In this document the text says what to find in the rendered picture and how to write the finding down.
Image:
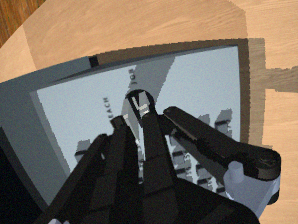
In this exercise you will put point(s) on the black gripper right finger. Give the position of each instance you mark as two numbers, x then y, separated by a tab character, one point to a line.
251	173

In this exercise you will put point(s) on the grey box with dark base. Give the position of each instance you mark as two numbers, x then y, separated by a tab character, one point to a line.
203	82

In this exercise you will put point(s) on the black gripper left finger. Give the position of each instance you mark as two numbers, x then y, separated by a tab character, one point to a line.
105	178

